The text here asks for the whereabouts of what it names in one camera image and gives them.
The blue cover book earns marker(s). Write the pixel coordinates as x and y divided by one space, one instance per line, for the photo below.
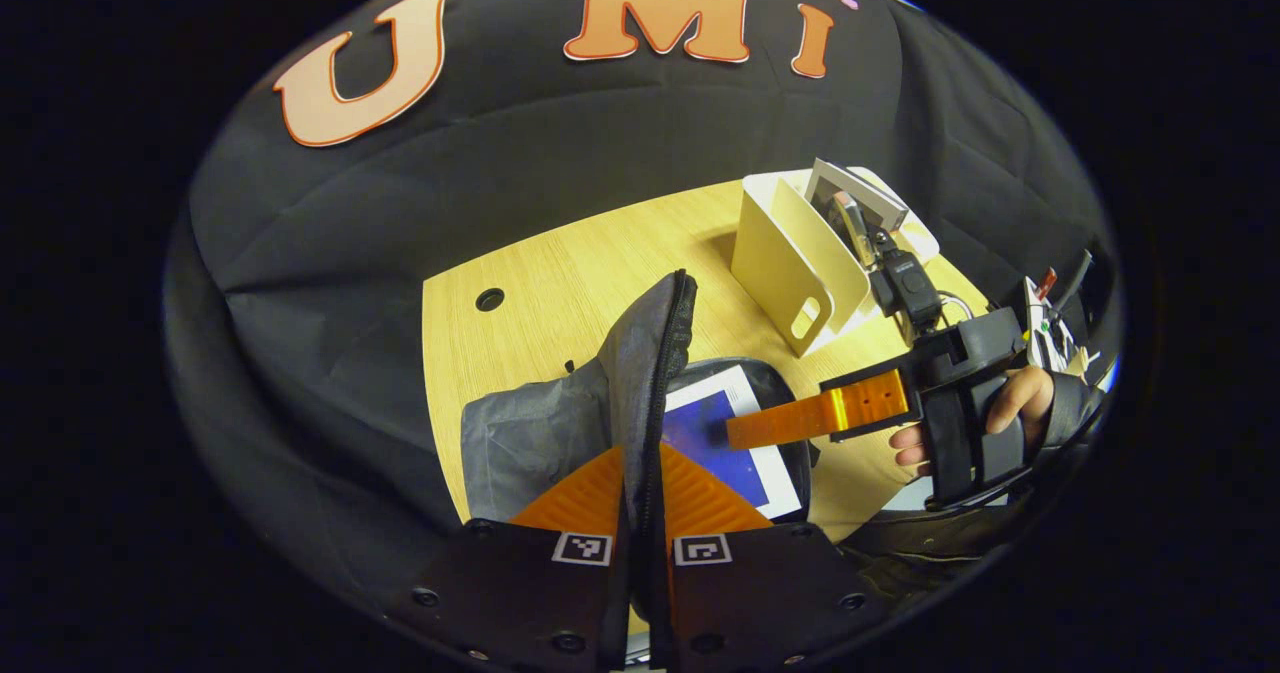
740 473

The white bookshelf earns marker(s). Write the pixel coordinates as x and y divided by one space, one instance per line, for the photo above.
775 263

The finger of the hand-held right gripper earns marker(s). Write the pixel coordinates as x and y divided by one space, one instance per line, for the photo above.
800 418

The white cover book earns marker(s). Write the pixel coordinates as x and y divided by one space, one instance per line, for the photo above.
860 193

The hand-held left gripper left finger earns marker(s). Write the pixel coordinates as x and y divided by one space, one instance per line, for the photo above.
520 593

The black backdrop cloth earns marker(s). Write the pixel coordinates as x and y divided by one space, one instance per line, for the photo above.
350 283

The grey schoolbag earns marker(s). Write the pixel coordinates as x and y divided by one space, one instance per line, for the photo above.
540 433

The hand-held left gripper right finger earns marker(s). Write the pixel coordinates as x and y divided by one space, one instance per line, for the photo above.
760 593

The white equipment box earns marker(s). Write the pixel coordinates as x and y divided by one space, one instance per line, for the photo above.
1050 338

